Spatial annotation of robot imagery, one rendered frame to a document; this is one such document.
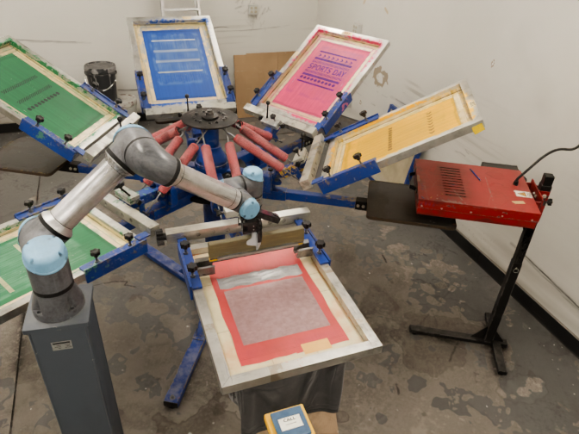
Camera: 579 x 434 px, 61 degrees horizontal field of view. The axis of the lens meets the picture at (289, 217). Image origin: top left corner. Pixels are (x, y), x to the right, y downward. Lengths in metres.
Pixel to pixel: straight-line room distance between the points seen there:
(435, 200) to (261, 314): 1.06
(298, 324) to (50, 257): 0.90
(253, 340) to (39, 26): 4.63
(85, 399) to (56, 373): 0.16
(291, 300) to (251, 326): 0.22
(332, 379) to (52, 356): 1.00
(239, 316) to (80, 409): 0.63
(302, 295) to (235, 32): 4.45
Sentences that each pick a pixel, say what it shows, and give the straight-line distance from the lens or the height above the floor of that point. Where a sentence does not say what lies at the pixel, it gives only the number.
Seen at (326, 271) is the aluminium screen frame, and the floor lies 0.99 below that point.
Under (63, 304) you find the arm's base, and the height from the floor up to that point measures 1.25.
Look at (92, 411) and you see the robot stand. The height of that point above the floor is 0.77.
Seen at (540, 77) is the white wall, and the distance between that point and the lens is 3.47.
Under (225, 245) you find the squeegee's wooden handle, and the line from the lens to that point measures 2.00.
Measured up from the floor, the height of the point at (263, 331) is 0.95.
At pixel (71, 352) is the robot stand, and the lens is 1.75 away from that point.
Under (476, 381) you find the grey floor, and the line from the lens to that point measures 3.21.
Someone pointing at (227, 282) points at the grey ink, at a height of 0.96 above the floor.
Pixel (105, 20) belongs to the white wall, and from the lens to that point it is 5.86.
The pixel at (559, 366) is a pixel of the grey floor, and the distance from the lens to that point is 3.52.
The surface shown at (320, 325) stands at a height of 0.96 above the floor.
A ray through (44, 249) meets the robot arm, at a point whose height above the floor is 1.43.
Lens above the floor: 2.31
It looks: 33 degrees down
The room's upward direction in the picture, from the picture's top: 3 degrees clockwise
